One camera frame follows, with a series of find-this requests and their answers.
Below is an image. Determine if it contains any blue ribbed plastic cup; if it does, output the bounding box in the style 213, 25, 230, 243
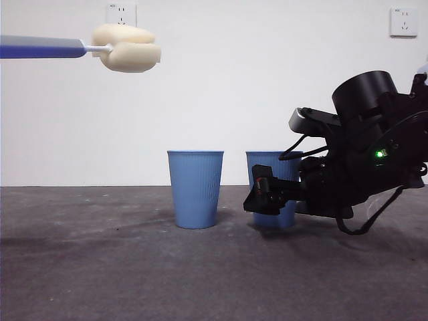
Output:
245, 150, 304, 229
166, 150, 225, 230

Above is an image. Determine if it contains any grey-handled sponge cup brush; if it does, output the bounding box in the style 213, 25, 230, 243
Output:
0, 23, 163, 74

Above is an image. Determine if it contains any black right camera cable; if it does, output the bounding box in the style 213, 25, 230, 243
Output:
279, 133, 330, 162

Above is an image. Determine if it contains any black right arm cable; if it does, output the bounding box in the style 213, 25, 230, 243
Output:
335, 185, 406, 237

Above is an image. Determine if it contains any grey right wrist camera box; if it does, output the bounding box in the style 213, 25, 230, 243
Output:
288, 107, 342, 138

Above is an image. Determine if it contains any white wall socket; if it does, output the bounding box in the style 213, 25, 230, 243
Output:
389, 7, 419, 38
106, 2, 138, 27

